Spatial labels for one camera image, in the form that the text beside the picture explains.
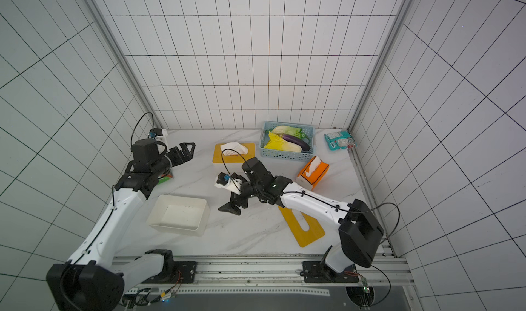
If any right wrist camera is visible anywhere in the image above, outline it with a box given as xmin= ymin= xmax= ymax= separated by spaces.
xmin=215 ymin=172 xmax=242 ymax=195

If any green lettuce toy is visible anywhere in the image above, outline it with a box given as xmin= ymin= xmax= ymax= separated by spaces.
xmin=272 ymin=126 xmax=308 ymax=139

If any white tissue sheet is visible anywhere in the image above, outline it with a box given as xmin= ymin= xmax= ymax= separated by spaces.
xmin=220 ymin=142 xmax=249 ymax=156

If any yellow cabbage toy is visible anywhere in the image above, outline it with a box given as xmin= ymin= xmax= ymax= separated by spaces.
xmin=264 ymin=133 xmax=302 ymax=152

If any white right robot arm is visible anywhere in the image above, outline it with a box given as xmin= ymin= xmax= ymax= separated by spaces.
xmin=215 ymin=158 xmax=384 ymax=273

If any purple eggplant toy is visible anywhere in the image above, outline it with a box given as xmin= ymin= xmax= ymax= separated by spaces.
xmin=280 ymin=134 xmax=311 ymax=152

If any teal snack bag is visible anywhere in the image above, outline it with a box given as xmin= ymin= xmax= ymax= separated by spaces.
xmin=324 ymin=131 xmax=356 ymax=151

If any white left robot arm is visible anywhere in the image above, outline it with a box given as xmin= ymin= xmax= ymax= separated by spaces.
xmin=46 ymin=138 xmax=195 ymax=310

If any yellow bamboo box lid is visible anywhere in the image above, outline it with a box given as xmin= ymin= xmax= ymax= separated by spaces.
xmin=212 ymin=143 xmax=256 ymax=164

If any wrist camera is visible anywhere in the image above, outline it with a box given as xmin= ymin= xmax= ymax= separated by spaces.
xmin=149 ymin=128 xmax=168 ymax=145
xmin=215 ymin=172 xmax=242 ymax=195

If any white empty box base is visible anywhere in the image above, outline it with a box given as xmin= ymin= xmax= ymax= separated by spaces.
xmin=147 ymin=195 xmax=210 ymax=237

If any light blue plastic basket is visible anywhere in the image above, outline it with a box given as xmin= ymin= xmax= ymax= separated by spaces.
xmin=260 ymin=122 xmax=315 ymax=162

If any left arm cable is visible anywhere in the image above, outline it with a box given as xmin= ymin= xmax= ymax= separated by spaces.
xmin=130 ymin=111 xmax=156 ymax=148

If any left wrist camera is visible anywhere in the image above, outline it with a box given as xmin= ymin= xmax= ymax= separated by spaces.
xmin=149 ymin=128 xmax=168 ymax=145

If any aluminium mounting rail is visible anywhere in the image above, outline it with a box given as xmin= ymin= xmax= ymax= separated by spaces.
xmin=146 ymin=254 xmax=415 ymax=296

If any green chips bag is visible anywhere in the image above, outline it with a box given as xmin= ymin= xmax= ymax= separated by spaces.
xmin=158 ymin=172 xmax=173 ymax=185

